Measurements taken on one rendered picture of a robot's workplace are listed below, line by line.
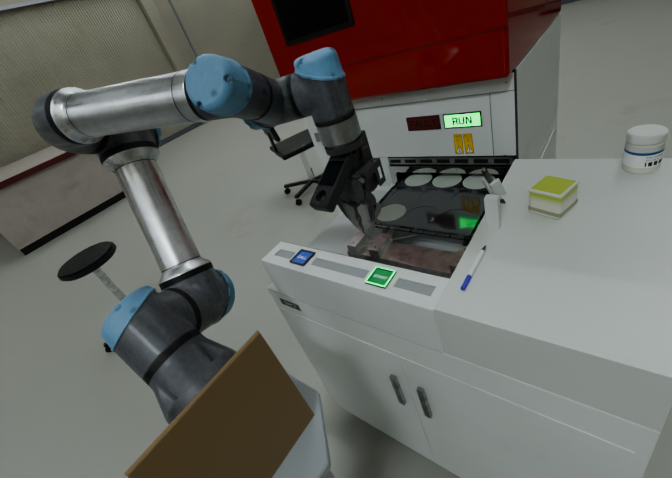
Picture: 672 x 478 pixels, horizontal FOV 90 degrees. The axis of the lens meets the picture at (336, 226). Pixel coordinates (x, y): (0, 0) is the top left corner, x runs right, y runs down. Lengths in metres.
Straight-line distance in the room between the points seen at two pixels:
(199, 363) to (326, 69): 0.52
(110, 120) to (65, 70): 8.89
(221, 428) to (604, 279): 0.71
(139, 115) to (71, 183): 5.91
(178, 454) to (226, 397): 0.09
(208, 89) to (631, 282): 0.75
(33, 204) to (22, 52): 3.88
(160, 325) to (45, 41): 9.08
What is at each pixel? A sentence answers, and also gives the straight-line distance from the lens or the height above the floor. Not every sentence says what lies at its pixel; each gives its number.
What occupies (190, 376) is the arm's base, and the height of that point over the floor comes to 1.09.
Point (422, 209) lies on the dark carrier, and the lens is 1.12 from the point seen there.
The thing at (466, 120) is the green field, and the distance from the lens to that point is 1.16.
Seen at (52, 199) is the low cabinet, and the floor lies 0.50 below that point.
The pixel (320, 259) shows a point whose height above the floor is 0.96.
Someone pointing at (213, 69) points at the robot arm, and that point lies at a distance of 0.50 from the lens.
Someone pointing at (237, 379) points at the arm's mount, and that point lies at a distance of 0.63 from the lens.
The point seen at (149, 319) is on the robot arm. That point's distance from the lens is 0.69.
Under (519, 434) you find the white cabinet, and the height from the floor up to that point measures 0.61.
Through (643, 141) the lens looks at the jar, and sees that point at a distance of 1.04.
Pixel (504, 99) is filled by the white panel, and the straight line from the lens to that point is 1.12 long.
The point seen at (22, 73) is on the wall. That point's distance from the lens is 9.39.
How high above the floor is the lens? 1.50
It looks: 31 degrees down
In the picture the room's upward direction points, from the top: 21 degrees counter-clockwise
